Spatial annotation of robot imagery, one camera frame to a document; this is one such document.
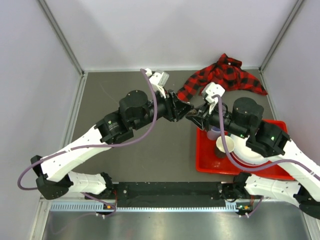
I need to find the red plastic tray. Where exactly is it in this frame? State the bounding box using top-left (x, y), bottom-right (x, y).
top-left (195, 128), bottom-right (294, 181)

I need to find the glitter nail polish bottle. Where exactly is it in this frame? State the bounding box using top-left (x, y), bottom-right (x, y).
top-left (187, 108), bottom-right (198, 116)

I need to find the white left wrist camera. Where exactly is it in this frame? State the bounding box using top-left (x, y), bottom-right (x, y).
top-left (143, 68), bottom-right (169, 99)

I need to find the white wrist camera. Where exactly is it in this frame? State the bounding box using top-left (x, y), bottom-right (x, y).
top-left (201, 82), bottom-right (226, 114)
top-left (143, 68), bottom-right (169, 99)

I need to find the white slotted cable duct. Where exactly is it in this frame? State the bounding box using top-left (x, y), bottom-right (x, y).
top-left (50, 202), bottom-right (244, 213)

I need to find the white paper cup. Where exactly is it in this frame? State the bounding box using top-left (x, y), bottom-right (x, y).
top-left (214, 135), bottom-right (235, 159)

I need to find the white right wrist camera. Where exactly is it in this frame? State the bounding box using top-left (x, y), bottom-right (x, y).
top-left (201, 82), bottom-right (226, 114)

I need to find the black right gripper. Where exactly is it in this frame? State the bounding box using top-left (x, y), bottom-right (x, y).
top-left (186, 100), bottom-right (249, 140)

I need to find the red black plaid shirt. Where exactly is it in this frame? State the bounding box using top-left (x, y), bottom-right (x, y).
top-left (177, 53), bottom-right (268, 102)

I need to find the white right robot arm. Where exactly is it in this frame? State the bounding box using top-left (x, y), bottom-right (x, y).
top-left (186, 97), bottom-right (320, 219)

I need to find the white plate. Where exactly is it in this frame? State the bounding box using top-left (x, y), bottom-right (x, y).
top-left (230, 134), bottom-right (268, 167)

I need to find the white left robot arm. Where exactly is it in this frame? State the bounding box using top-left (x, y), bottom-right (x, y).
top-left (33, 90), bottom-right (194, 200)

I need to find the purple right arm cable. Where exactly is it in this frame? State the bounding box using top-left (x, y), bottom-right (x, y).
top-left (212, 94), bottom-right (320, 182)

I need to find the lavender plastic cup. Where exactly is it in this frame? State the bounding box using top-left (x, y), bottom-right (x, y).
top-left (206, 126), bottom-right (221, 141)

